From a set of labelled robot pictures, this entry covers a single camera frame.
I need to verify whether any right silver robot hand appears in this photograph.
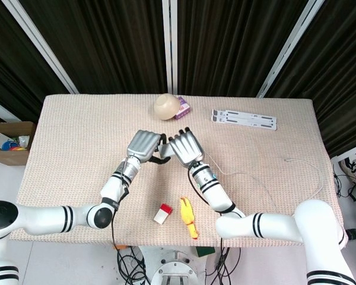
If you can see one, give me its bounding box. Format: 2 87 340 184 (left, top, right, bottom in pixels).
167 127 207 169

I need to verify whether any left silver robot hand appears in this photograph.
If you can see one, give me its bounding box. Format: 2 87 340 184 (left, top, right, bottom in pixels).
126 129 171 165

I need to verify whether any white cable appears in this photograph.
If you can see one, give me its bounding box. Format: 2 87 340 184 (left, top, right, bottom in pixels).
208 153 325 213

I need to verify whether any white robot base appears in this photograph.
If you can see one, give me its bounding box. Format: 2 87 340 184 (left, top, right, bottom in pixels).
138 246 209 285

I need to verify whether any small purple box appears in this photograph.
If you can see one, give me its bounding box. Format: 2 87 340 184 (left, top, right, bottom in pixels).
174 96 192 121

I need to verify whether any beige bowl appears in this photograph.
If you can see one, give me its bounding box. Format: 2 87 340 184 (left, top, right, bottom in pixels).
153 93 180 121

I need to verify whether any silver folding stand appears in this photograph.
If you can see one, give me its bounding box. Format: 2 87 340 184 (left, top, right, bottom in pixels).
210 109 278 132

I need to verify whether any yellow rubber chicken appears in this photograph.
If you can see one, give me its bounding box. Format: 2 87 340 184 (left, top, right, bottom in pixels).
179 197 201 240

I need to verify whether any beige woven tablecloth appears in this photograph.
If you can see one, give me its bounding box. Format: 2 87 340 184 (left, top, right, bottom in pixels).
9 94 349 248

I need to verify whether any red and white box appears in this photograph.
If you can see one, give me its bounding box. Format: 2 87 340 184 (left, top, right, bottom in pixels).
153 203 173 225

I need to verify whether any black curtain panel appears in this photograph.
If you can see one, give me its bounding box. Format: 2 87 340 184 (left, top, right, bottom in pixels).
20 0 170 96
266 0 356 159
0 0 69 123
176 0 309 97

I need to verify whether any green block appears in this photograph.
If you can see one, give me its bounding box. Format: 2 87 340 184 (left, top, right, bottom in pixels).
195 246 216 258

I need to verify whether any cardboard box with clutter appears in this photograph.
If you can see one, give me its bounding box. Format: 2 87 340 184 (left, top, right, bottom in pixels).
0 110 37 166

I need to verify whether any white frame post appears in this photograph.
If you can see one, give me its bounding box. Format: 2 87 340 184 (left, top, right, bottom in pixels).
162 0 179 96
256 0 326 99
1 0 80 94

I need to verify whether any black floor cable bundle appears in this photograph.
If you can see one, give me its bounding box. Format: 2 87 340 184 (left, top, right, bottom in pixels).
115 246 152 285
209 246 243 285

